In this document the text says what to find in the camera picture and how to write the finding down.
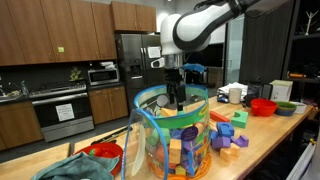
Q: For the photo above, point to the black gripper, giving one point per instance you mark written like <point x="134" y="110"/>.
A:
<point x="175" y="76"/>

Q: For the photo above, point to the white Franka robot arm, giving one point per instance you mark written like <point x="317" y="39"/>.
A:
<point x="193" y="30"/>

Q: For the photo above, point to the clear plastic block bag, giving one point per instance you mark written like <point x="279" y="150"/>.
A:
<point x="173" y="120"/>

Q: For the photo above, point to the red rectangular foam block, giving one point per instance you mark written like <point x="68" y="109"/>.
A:
<point x="218" y="116"/>

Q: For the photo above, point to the blue rectangular foam block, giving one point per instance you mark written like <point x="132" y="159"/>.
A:
<point x="214" y="135"/>

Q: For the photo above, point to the blue square block with hole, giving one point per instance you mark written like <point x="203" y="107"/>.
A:
<point x="225" y="130"/>

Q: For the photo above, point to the green arch foam block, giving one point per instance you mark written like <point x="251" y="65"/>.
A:
<point x="241" y="121"/>

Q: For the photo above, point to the tan foam block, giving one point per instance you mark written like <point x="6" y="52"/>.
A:
<point x="225" y="155"/>
<point x="235" y="150"/>

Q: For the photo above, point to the purple arch foam block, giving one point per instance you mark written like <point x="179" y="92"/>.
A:
<point x="242" y="142"/>

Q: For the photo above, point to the stainless steel refrigerator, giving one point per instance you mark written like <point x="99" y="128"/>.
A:
<point x="136" y="76"/>

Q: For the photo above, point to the paper on refrigerator door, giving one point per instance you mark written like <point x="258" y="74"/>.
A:
<point x="154" y="52"/>

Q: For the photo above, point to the black monitor screen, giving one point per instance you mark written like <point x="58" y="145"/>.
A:
<point x="215" y="56"/>

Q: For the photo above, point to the stack of white papers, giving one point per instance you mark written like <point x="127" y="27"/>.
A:
<point x="233" y="86"/>

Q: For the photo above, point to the white cup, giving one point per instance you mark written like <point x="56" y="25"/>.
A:
<point x="235" y="96"/>

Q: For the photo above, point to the brown two-door base cabinet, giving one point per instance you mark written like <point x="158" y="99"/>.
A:
<point x="108" y="105"/>

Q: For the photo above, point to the silver microwave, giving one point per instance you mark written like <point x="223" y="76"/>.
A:
<point x="103" y="76"/>

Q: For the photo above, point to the black mesh container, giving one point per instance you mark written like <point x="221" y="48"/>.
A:
<point x="253" y="95"/>

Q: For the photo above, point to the empty red bowl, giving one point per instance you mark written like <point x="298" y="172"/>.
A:
<point x="263" y="108"/>

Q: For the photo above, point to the red bowl with cloth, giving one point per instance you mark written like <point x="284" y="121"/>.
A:
<point x="106" y="152"/>

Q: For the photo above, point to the brown cabinets above refrigerator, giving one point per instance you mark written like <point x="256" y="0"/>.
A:
<point x="133" y="16"/>

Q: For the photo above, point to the small green plant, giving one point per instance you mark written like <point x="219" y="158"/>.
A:
<point x="75" y="75"/>

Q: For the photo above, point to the white box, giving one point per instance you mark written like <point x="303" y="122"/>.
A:
<point x="280" y="90"/>

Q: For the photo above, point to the blue bowl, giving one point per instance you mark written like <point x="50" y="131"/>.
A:
<point x="285" y="112"/>

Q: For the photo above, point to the green bowl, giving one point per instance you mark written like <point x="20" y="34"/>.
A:
<point x="286" y="105"/>

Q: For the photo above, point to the paper on oven door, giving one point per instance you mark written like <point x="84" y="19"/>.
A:
<point x="65" y="112"/>

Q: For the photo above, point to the stainless steel oven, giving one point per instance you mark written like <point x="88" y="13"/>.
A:
<point x="63" y="113"/>

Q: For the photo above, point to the teal cloth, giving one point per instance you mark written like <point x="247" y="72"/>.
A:
<point x="76" y="168"/>

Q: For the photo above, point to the green sticky note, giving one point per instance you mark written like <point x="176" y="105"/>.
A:
<point x="60" y="49"/>

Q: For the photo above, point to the small white container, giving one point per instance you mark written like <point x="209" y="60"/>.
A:
<point x="300" y="108"/>

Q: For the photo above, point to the dark shelving unit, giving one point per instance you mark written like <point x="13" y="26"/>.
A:
<point x="303" y="56"/>

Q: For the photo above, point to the white branch-shaped stand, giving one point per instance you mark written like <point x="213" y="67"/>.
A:
<point x="311" y="20"/>

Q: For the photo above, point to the brown base cabinet under sink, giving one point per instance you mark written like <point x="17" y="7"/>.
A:
<point x="18" y="125"/>

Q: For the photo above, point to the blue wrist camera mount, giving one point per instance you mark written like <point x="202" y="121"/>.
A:
<point x="194" y="68"/>

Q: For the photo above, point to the brown upper wall cabinets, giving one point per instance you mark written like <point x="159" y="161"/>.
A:
<point x="50" y="30"/>

